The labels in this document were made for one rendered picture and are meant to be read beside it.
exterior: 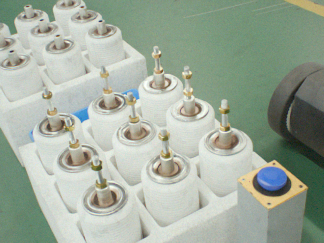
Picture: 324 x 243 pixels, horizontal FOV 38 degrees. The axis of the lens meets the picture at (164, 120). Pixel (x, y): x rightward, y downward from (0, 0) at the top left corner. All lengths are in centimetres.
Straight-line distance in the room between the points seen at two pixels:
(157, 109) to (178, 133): 10
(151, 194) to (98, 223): 11
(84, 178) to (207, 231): 23
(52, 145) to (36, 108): 28
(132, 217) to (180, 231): 9
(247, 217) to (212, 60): 93
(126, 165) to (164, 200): 13
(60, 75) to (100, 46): 13
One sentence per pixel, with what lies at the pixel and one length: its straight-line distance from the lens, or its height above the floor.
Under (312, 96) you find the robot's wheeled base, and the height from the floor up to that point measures 19.
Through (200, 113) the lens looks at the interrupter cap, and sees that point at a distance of 91.
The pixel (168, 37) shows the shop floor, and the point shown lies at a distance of 174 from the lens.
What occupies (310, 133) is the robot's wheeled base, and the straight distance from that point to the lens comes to 112.
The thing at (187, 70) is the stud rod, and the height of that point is 34.
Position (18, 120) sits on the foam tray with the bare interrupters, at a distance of 120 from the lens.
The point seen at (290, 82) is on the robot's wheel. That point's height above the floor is 18.
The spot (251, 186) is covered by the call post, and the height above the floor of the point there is 31.
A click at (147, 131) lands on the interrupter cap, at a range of 89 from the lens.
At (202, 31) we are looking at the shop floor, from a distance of 176.
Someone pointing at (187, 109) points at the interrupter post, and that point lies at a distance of 91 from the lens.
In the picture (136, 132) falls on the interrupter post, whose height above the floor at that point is 26.
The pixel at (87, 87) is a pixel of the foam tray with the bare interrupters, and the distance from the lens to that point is 122.
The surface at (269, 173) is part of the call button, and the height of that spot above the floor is 33.
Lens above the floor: 80
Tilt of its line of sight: 37 degrees down
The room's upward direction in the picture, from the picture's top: 7 degrees counter-clockwise
